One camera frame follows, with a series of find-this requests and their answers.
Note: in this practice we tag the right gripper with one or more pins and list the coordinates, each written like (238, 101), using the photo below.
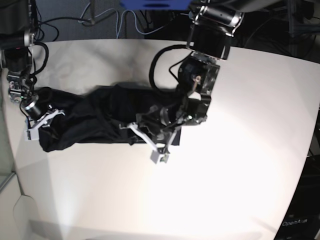
(31, 133)

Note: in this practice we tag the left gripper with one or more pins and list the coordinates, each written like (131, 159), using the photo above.
(159, 128)

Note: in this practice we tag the dark long-sleeve T-shirt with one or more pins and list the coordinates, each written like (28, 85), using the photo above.
(95, 117)

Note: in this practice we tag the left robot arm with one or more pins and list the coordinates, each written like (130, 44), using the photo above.
(214, 23)

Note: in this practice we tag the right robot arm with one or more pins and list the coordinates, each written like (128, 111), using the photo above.
(25, 58)

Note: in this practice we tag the glass side panel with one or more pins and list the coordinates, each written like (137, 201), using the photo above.
(7, 165)

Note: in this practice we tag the blue plastic bin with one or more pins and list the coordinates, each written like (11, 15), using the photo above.
(179, 5)

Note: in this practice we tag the black OpenArm control box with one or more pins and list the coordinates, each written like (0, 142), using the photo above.
(302, 219)

